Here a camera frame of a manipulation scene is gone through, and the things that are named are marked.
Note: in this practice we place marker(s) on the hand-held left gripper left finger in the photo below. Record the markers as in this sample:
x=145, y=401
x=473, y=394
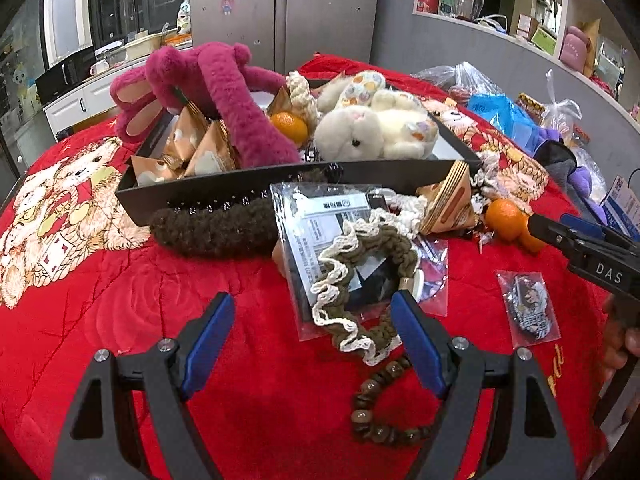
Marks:
x=210, y=345

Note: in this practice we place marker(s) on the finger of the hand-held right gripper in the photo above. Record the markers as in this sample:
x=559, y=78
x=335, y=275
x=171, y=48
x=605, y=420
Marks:
x=555, y=235
x=582, y=222

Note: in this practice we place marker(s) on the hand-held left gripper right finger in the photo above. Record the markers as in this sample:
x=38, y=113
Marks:
x=415, y=340

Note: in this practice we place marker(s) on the brown scrunchie with lace trim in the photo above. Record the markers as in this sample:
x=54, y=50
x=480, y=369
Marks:
x=380, y=245

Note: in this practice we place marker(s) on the tan object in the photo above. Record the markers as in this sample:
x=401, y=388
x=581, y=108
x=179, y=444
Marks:
x=279, y=257

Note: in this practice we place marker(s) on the triangular brown snack packet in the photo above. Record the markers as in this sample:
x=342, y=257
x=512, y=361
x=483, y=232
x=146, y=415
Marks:
x=155, y=170
x=187, y=132
x=445, y=205
x=280, y=105
x=215, y=152

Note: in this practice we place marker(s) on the clear packet with black item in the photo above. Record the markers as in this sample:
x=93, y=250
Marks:
x=310, y=220

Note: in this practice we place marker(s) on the black tray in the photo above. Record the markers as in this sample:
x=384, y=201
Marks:
x=225, y=185

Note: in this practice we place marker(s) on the person's right hand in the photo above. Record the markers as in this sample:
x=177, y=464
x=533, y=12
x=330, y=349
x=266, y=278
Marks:
x=632, y=355

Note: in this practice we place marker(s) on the purple plush toy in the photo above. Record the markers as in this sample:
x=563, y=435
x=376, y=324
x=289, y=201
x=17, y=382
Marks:
x=585, y=180

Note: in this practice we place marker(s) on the clear bag with round item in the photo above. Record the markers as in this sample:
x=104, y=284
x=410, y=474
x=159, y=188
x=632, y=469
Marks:
x=432, y=270

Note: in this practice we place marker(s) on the dark grey cloth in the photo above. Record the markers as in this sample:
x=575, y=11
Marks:
x=557, y=152

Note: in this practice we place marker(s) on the small bagged badge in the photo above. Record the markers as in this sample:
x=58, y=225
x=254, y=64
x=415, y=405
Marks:
x=530, y=310

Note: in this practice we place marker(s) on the red printed blanket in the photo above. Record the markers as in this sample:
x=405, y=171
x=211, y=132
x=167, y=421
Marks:
x=270, y=400

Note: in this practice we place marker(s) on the pale lace scrunchie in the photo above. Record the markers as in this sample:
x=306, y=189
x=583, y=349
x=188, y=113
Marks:
x=484, y=180

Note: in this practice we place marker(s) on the brown crochet scrunchie dark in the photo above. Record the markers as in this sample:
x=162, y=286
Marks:
x=215, y=232

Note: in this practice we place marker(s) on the blue plastic bag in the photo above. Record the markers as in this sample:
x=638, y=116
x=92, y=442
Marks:
x=505, y=115

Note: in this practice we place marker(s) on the pink bag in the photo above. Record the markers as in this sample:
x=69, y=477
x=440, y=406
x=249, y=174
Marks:
x=574, y=47

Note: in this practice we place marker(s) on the clear plastic bag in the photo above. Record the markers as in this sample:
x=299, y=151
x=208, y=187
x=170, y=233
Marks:
x=460, y=80

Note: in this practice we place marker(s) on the green framed box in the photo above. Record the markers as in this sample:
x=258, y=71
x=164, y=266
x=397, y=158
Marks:
x=543, y=41

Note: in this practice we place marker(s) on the white plush rabbit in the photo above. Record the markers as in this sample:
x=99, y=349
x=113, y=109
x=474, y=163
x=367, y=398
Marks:
x=370, y=130

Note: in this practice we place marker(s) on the glass vases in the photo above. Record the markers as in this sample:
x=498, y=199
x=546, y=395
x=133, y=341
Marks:
x=469, y=0

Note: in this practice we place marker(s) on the pink plush bear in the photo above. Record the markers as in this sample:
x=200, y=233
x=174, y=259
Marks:
x=225, y=85

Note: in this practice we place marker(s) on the white kitchen cabinet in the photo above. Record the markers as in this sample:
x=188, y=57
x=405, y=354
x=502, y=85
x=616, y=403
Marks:
x=100, y=100

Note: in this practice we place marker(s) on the white mug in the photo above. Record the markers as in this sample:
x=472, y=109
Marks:
x=99, y=66

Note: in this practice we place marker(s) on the cream basin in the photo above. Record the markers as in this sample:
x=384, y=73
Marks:
x=142, y=47

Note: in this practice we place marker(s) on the black microwave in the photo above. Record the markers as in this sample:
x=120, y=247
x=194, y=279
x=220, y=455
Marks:
x=62, y=77

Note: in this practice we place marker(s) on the cartoon fridge sticker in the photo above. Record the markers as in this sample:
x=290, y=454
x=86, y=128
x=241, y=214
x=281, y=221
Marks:
x=228, y=6

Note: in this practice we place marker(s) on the silver refrigerator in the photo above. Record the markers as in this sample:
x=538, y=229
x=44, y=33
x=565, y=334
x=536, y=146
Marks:
x=285, y=10

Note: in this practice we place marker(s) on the glass sliding door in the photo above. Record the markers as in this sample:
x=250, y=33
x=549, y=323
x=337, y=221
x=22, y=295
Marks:
x=135, y=0

